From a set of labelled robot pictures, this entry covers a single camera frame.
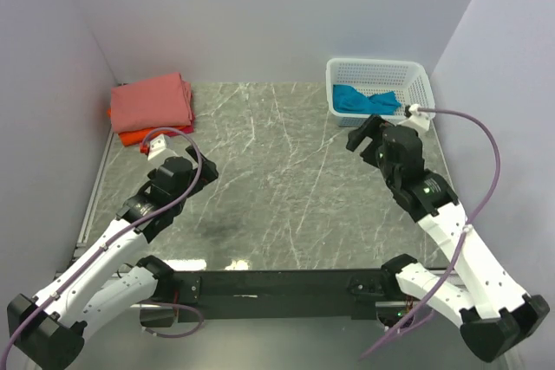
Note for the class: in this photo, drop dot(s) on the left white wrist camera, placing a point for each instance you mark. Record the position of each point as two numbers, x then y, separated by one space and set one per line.
157 149

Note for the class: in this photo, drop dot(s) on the folded orange t shirt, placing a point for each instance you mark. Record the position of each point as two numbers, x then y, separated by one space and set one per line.
134 136

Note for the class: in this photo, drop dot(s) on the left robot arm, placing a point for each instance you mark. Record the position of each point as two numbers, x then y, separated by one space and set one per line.
51 327

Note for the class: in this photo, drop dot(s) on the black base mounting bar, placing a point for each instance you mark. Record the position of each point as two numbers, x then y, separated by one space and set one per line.
265 294

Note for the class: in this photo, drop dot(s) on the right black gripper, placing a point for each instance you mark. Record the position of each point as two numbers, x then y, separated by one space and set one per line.
369 142

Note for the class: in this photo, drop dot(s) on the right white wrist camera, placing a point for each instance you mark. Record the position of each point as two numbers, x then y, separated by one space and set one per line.
416 119

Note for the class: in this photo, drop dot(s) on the white plastic basket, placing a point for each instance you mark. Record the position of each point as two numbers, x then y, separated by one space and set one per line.
408 80

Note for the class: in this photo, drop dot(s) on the folded pink t shirt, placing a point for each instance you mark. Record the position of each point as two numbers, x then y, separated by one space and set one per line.
162 101

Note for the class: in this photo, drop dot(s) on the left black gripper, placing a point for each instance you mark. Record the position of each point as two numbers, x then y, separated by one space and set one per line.
204 169

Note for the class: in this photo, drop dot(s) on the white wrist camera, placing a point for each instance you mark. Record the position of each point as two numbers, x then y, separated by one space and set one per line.
416 119
157 149

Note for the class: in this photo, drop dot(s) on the blue t shirt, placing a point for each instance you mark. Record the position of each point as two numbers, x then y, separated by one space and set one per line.
348 100

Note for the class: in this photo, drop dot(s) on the aluminium frame rail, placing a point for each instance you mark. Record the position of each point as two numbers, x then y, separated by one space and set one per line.
81 243

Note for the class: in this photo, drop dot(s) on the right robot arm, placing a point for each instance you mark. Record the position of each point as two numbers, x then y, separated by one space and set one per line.
491 310

